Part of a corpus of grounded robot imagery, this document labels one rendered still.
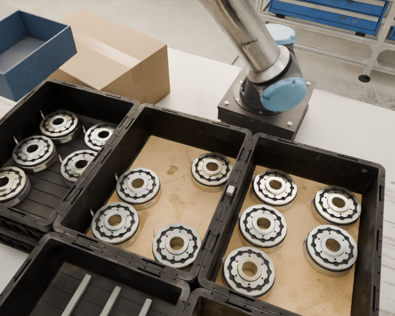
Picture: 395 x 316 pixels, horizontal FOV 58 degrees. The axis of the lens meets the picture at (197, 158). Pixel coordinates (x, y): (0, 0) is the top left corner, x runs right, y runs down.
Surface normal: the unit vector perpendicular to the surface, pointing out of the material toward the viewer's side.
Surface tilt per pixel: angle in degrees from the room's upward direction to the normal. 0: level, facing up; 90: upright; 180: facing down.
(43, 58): 92
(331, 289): 0
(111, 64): 0
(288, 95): 99
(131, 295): 0
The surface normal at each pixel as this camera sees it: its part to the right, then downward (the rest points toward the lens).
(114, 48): 0.00, -0.65
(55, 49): 0.90, 0.35
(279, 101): 0.12, 0.84
